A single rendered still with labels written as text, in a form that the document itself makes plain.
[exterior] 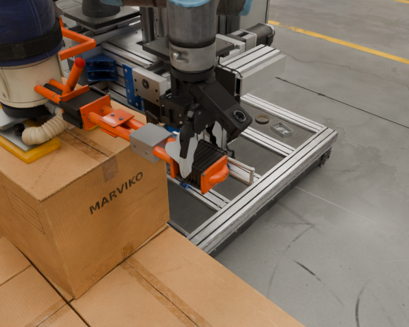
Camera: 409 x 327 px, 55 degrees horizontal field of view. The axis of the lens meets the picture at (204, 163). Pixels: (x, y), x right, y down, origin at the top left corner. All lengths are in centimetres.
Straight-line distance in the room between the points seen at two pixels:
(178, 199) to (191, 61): 136
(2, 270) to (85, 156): 51
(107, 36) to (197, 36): 111
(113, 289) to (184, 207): 76
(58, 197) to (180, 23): 53
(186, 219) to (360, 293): 85
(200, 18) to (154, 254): 86
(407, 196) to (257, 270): 104
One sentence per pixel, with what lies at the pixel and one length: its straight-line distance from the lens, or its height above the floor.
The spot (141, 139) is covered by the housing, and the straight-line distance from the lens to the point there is 82.
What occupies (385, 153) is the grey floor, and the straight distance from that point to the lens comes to 281.
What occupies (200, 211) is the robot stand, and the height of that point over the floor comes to 21.
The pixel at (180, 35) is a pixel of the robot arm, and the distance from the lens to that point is 61.
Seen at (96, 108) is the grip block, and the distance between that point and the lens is 95.
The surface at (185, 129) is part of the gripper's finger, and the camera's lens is 67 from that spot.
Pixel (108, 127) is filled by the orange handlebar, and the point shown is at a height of 108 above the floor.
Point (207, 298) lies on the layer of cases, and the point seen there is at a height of 54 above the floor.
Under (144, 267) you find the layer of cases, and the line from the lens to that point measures 126.
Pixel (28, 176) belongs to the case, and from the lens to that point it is 102.
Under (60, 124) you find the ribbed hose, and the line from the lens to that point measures 103.
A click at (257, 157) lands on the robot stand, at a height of 21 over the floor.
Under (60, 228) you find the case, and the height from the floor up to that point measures 83.
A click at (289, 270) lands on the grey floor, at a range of 195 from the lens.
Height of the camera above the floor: 156
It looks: 39 degrees down
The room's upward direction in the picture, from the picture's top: straight up
